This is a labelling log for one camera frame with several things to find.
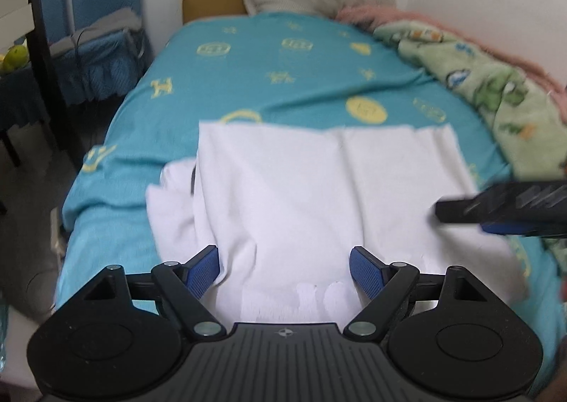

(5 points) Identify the blue covered chair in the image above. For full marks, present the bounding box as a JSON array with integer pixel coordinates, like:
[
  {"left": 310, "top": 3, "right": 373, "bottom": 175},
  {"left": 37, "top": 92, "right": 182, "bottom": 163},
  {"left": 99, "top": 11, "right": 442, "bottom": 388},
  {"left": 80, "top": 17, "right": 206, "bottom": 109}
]
[
  {"left": 1, "top": 0, "right": 76, "bottom": 167},
  {"left": 41, "top": 0, "right": 152, "bottom": 106}
]

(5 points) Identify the green cartoon blanket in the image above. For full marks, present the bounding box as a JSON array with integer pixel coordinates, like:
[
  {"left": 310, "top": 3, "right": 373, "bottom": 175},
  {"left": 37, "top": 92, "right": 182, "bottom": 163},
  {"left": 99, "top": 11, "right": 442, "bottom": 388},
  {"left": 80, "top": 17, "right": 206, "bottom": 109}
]
[{"left": 371, "top": 20, "right": 567, "bottom": 261}]

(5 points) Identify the grey cloth on chair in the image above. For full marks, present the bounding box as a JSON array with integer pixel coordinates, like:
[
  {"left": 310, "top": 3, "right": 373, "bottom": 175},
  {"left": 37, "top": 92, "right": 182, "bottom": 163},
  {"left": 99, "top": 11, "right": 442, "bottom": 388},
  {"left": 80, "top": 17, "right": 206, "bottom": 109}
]
[{"left": 50, "top": 8, "right": 142, "bottom": 57}]

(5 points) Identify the white t-shirt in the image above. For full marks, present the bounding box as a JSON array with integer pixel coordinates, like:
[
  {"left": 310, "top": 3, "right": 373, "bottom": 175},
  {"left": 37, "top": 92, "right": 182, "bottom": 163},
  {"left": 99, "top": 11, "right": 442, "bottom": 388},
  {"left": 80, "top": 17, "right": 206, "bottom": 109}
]
[{"left": 146, "top": 123, "right": 528, "bottom": 325}]

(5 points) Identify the green fruit on chair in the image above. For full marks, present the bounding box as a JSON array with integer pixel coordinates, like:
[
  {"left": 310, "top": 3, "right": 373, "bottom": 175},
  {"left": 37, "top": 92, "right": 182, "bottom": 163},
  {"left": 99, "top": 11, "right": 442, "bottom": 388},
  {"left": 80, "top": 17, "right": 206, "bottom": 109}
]
[{"left": 1, "top": 44, "right": 30, "bottom": 74}]

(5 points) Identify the teal patterned bed sheet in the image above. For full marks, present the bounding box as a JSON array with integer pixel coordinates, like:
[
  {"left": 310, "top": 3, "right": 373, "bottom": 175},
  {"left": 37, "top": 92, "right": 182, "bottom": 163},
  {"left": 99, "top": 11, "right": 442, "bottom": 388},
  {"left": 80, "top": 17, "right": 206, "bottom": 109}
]
[{"left": 56, "top": 12, "right": 566, "bottom": 390}]

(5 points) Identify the pink fuzzy blanket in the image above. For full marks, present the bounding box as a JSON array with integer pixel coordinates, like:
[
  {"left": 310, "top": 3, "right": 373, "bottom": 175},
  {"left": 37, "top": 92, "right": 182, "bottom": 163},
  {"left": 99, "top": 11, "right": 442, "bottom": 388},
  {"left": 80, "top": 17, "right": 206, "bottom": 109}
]
[{"left": 335, "top": 4, "right": 566, "bottom": 124}]

